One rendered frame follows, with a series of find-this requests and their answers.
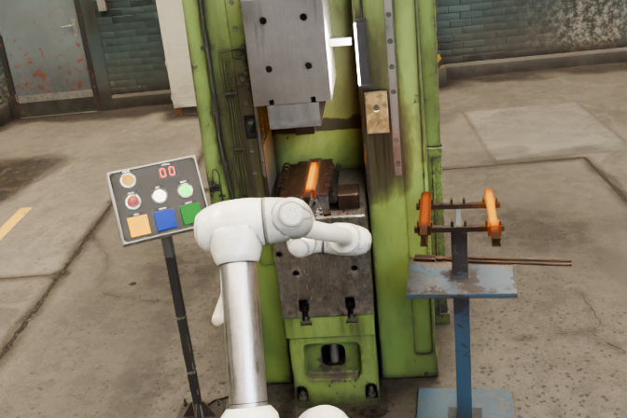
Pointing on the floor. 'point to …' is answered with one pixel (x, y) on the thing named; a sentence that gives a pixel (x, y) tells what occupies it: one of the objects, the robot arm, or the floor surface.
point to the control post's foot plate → (202, 410)
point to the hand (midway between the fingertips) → (308, 198)
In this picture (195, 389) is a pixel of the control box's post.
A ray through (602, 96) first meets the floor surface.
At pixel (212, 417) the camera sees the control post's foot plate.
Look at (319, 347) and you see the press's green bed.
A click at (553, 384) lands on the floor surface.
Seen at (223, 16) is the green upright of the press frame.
